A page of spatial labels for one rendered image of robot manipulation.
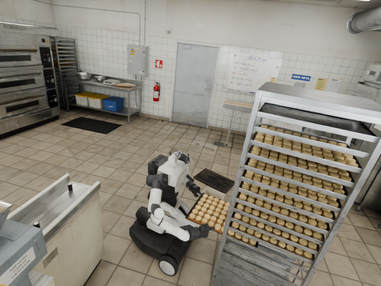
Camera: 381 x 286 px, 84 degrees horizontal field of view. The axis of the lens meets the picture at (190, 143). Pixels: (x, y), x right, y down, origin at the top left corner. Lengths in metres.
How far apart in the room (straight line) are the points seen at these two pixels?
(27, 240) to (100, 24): 5.86
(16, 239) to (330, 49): 5.63
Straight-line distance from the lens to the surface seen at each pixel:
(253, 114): 1.28
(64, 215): 1.68
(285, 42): 5.48
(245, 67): 5.41
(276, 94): 1.24
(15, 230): 1.27
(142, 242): 2.38
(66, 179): 2.07
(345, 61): 5.79
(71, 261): 1.96
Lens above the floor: 2.00
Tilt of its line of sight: 25 degrees down
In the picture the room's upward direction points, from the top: 7 degrees clockwise
